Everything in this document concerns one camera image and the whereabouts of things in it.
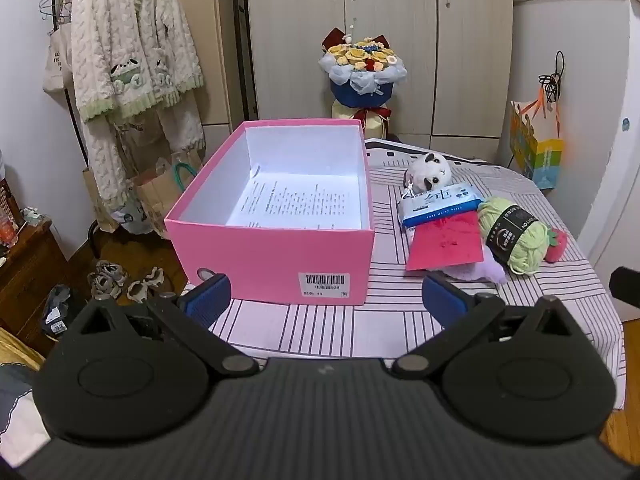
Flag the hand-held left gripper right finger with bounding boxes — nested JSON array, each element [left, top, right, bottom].
[[392, 272, 583, 379]]

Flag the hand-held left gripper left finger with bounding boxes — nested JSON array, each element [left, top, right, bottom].
[[60, 273, 261, 379]]

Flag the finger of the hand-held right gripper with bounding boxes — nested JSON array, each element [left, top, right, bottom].
[[609, 266, 640, 313]]

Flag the purple plush toy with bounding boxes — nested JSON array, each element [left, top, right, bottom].
[[440, 255, 508, 286]]

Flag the red cloth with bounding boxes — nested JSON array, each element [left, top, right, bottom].
[[405, 210, 485, 272]]

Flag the pink cardboard box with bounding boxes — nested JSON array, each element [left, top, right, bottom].
[[164, 119, 376, 307]]

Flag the red strawberry plush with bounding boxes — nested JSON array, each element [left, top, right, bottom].
[[544, 227, 568, 264]]

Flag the green yarn ball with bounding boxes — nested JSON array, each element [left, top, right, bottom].
[[476, 197, 550, 276]]

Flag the white brown plush toy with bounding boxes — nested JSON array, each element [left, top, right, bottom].
[[404, 153, 453, 192]]

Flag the striped tablecloth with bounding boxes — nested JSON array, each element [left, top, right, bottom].
[[205, 137, 626, 411]]

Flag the blue wet wipes packet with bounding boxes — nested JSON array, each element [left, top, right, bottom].
[[399, 182, 482, 228]]

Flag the black clothes rack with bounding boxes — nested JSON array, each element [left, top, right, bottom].
[[37, 0, 101, 261]]

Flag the printed paper sheet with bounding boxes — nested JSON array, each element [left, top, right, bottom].
[[226, 164, 362, 231]]

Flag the brown paper bag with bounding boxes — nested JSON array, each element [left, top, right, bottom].
[[82, 165, 121, 233]]

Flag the black plastic bag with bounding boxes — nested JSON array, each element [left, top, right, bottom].
[[42, 285, 88, 336]]

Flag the colourful gift bag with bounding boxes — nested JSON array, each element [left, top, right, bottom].
[[509, 101, 565, 191]]

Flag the cream fluffy pajama pants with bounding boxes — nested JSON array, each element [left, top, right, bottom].
[[82, 92, 207, 211]]

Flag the wooden cabinet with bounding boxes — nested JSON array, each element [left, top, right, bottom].
[[0, 217, 68, 341]]

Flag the yellow blanket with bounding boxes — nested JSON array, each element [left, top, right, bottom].
[[0, 327, 46, 376]]

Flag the checkered woven basket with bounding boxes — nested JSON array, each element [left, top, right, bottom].
[[0, 175, 23, 248]]

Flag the yellow flower bouquet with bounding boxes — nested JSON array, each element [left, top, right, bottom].
[[318, 19, 408, 142]]

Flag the beige wardrobe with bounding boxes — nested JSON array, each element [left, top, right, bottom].
[[215, 0, 515, 148]]

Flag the canvas tote bag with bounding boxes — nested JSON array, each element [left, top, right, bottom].
[[42, 0, 76, 111]]

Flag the paper bag with green handles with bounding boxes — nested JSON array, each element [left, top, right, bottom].
[[135, 157, 203, 238]]

